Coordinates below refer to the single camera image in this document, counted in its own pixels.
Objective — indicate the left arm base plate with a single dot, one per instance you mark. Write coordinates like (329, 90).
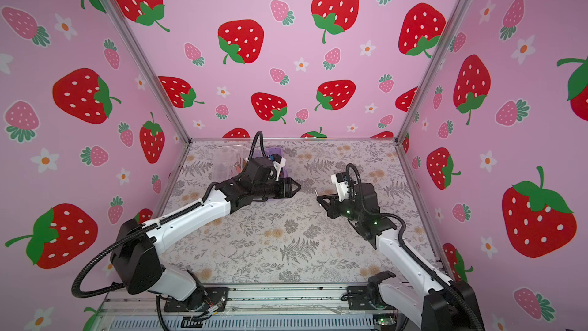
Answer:
(201, 301)

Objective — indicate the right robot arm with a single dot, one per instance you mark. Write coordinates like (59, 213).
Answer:
(420, 292)

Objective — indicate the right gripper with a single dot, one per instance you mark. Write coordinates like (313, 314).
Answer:
(332, 198)

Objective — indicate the purple plastic tool box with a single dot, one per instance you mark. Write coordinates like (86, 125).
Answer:
(229, 161)

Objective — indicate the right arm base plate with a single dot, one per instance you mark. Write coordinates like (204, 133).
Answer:
(363, 298)

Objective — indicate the aluminium frame rail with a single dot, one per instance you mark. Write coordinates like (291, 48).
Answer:
(265, 306)

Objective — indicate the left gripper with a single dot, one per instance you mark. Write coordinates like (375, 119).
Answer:
(286, 188)

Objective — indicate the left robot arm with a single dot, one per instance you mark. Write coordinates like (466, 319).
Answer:
(136, 253)

